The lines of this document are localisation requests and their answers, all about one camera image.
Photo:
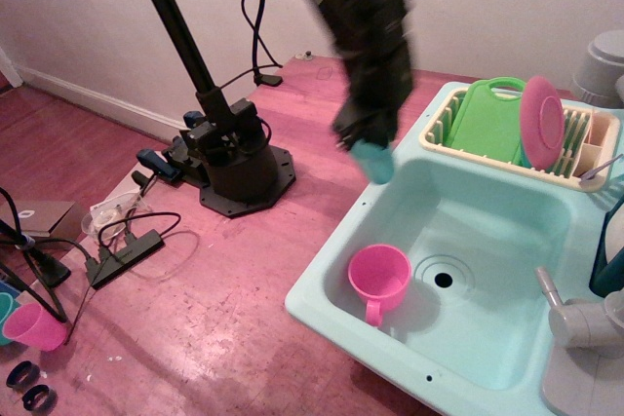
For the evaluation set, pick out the black tripod legs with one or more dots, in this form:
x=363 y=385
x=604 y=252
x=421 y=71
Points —
x=31 y=254

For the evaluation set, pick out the grey cylindrical container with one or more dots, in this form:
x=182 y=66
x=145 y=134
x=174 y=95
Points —
x=598 y=80

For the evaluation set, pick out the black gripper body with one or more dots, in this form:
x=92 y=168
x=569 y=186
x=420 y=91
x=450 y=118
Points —
x=378 y=86

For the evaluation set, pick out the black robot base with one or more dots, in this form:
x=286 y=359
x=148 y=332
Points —
x=232 y=162

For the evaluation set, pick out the lilac utensil in rack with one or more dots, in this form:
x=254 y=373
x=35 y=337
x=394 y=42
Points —
x=592 y=173

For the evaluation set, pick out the black usb hub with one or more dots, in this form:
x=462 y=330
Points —
x=111 y=265

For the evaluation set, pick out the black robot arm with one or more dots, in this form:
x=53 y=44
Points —
x=368 y=36

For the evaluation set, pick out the grey toy faucet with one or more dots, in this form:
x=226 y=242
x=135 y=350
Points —
x=587 y=325

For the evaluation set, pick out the light teal toy sink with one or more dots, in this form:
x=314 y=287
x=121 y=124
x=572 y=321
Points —
x=472 y=336

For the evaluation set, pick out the cream dish rack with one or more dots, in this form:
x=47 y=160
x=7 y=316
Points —
x=591 y=138

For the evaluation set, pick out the pink plastic cup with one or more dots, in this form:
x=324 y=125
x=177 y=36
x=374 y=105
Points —
x=35 y=327

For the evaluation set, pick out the pink plastic mug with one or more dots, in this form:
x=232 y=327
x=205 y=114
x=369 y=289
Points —
x=380 y=275

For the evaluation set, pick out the blue black clamp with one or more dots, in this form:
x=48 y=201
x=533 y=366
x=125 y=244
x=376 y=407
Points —
x=152 y=161

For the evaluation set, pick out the pink plastic plate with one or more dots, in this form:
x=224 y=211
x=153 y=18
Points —
x=542 y=123

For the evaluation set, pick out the teal plastic cup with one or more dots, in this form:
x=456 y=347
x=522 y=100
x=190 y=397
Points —
x=375 y=161

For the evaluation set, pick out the brown cardboard box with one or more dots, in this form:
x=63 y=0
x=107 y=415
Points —
x=52 y=224

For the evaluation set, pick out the teal cup at edge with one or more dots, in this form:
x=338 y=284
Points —
x=8 y=305

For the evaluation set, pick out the clear plastic bag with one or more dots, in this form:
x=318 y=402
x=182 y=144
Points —
x=105 y=220

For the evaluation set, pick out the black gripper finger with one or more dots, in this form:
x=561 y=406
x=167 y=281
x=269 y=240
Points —
x=347 y=135
x=385 y=130

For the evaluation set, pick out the green cutting board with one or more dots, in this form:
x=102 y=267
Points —
x=487 y=122

